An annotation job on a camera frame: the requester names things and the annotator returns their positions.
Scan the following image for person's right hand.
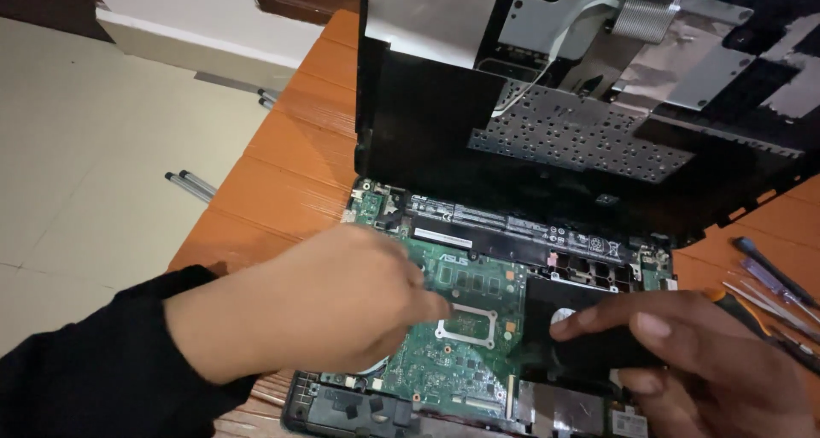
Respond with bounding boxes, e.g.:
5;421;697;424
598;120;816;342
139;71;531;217
550;291;820;438

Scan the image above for person's left hand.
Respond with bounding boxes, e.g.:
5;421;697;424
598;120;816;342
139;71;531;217
253;223;452;380

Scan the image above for black hard drive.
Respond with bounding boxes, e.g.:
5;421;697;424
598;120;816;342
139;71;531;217
524;276;668;389

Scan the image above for green laptop motherboard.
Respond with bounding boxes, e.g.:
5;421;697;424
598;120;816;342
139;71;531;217
346;181;675;421

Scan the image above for black laptop battery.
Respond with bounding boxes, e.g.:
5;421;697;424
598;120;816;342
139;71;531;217
405;193;643;267

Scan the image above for black laptop base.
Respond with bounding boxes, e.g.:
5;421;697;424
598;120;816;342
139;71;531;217
281;177;681;438

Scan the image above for black laptop keyboard cover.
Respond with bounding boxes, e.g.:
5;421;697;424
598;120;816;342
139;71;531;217
354;0;820;248

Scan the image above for orange and black screwdriver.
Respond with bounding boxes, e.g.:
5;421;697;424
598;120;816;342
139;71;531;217
703;288;820;376

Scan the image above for silver tweezers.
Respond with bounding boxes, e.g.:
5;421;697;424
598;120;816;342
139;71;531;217
723;280;820;344

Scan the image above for blue and black screwdriver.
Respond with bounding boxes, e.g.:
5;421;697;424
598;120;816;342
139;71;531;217
733;236;820;308

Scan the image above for clear purple screwdriver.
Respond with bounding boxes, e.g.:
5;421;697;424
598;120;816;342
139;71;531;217
741;257;820;325

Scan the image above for dark wooden furniture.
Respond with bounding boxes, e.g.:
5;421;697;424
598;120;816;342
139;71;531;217
0;0;115;44

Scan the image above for white-labelled wireless card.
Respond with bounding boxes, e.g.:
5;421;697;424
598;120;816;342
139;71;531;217
610;406;649;438

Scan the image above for thin white cable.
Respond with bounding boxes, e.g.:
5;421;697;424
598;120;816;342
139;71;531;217
492;0;624;117

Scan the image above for grey flat ribbon cable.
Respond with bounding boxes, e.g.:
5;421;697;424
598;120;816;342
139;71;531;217
612;0;681;46

